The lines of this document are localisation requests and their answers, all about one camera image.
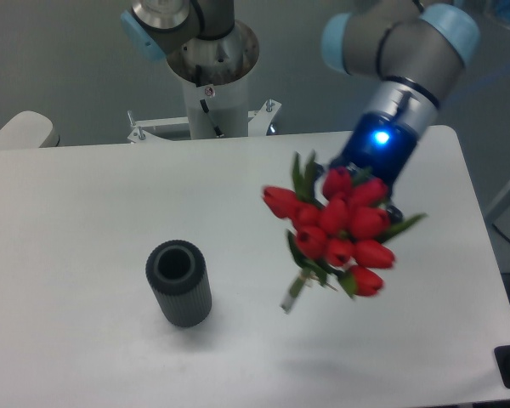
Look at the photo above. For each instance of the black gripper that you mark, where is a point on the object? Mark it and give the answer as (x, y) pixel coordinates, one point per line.
(383, 145)

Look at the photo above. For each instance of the red tulip bouquet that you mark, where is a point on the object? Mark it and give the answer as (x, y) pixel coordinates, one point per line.
(338, 228)

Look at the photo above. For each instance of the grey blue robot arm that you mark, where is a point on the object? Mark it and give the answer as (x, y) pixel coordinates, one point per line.
(417, 49)

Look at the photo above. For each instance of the dark grey ribbed vase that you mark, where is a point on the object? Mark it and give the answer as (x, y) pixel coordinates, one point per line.
(176, 271)

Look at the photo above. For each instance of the beige chair backrest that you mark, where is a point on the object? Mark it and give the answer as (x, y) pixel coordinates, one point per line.
(28, 130)

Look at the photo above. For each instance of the white metal base frame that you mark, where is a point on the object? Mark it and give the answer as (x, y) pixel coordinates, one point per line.
(206, 126)

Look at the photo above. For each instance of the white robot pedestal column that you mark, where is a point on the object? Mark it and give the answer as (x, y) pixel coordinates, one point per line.
(214, 73)

